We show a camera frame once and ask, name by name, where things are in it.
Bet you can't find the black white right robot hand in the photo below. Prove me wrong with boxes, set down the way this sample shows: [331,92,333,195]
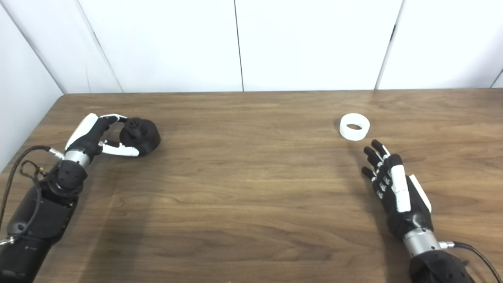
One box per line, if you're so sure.
[362,140,434,239]

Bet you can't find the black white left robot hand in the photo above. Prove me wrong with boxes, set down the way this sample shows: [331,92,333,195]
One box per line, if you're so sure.
[65,113,141,164]

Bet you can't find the round black plastic part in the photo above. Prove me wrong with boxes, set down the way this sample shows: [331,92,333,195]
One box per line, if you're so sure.
[119,117,161,156]

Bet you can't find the white plastic ring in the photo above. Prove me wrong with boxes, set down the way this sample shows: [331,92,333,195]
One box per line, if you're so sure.
[340,113,370,141]

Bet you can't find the thin left arm wire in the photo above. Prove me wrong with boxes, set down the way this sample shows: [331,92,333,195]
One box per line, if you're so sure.
[20,160,44,186]

